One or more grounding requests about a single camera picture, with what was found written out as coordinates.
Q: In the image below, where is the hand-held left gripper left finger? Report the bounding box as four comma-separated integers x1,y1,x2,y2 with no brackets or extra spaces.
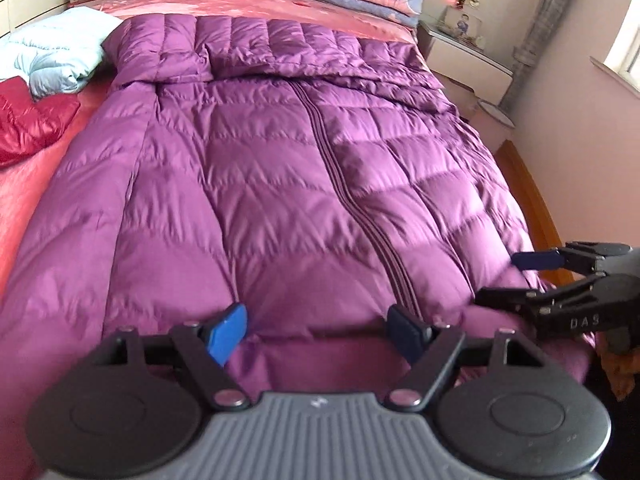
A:
95,302,251,410

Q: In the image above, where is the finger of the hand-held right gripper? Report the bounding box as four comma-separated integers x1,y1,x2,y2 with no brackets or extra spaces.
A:
474,286,557,318
511,241,636,278

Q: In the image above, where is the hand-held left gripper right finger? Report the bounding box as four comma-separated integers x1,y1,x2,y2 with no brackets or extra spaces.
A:
387,305,547,410

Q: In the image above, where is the purple down jacket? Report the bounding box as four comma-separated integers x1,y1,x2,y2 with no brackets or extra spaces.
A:
0,12,597,411

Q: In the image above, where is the white trash bin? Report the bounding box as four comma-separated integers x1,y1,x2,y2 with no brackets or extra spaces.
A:
470,100,516,147

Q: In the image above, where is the white nightstand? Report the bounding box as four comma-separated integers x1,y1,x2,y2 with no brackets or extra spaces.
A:
417,20,516,111

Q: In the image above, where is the window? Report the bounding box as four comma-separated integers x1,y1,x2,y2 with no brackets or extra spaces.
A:
602,5,640,92

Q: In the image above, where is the grey wrapped pipe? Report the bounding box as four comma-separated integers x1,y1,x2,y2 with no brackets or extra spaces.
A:
500,0,594,114

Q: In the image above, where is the red down jacket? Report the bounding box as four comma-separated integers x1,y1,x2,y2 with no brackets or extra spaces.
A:
0,76,82,169

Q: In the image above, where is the lavender folded blanket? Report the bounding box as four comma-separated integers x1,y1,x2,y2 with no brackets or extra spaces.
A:
300,0,422,29

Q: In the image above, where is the light blue down jacket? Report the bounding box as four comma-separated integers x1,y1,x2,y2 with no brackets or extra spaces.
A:
0,7,124,99

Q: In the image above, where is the photo frame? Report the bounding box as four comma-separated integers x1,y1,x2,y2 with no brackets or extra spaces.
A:
447,9,484,41

